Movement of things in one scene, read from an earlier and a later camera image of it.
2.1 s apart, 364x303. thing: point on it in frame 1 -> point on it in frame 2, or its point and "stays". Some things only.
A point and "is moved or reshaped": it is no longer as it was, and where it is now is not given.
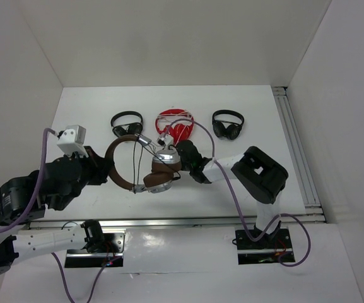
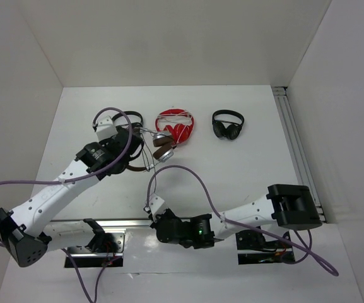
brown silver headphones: x=166 y=165 is moved or reshaped
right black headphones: x=232 y=131 stays
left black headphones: x=134 y=129 stays
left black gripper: x=97 y=162 -> x=103 y=142
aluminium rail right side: x=314 y=211 stays
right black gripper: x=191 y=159 -> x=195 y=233
